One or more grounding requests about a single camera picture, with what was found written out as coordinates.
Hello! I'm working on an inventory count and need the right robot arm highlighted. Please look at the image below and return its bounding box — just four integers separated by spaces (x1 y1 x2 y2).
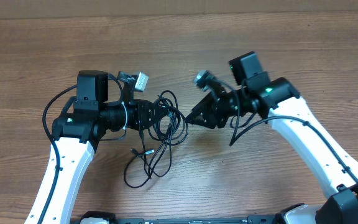
186 52 358 224

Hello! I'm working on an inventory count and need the cardboard backdrop panel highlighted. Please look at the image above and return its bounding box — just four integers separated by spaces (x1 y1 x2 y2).
0 0 358 19

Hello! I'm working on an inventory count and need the black usb cable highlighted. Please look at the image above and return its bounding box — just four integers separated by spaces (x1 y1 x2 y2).
130 90 189 180

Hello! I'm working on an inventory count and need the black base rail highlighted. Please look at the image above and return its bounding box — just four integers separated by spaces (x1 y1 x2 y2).
73 203 323 224

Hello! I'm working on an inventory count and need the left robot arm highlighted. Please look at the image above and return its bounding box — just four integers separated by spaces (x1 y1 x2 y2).
26 70 168 223

